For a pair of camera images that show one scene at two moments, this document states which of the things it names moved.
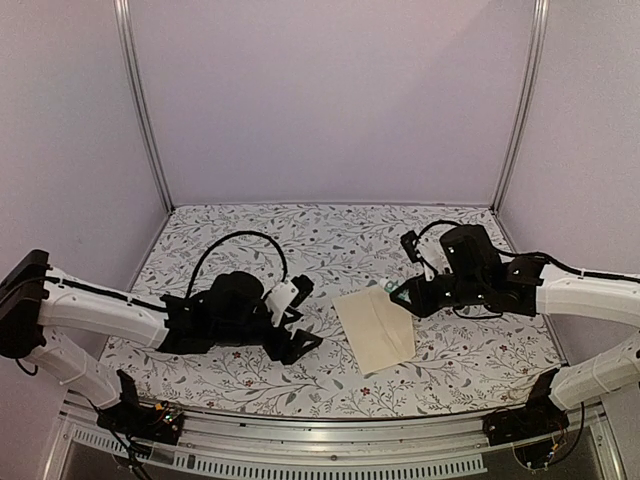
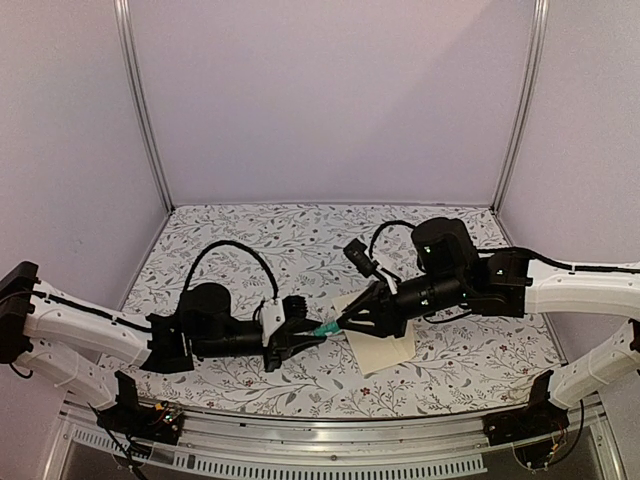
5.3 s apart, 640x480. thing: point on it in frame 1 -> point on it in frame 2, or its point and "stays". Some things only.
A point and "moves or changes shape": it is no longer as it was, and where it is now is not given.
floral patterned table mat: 466,365 stays
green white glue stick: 391,285 moves or changes shape
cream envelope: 381,332 stays
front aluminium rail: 421,448 stays
